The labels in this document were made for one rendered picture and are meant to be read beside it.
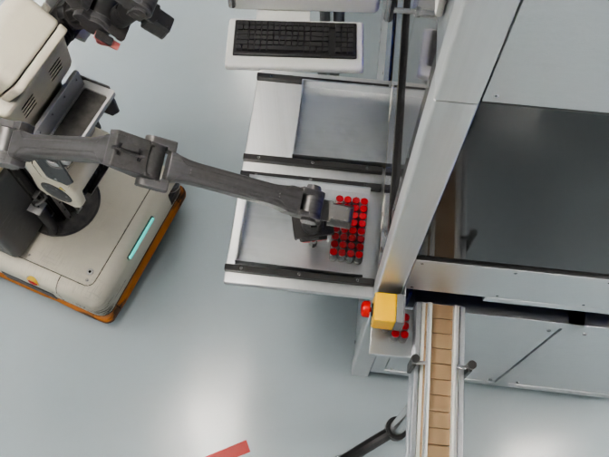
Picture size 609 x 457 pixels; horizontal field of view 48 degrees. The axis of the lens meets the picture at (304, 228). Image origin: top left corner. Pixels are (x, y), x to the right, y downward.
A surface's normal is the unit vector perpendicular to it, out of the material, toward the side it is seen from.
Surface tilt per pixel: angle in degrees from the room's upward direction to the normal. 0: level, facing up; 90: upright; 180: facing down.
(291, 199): 31
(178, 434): 0
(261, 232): 0
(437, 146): 90
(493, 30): 90
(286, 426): 0
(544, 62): 90
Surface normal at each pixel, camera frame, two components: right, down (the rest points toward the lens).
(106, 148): -0.47, -0.22
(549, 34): -0.11, 0.91
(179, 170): 0.39, -0.05
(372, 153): 0.00, -0.41
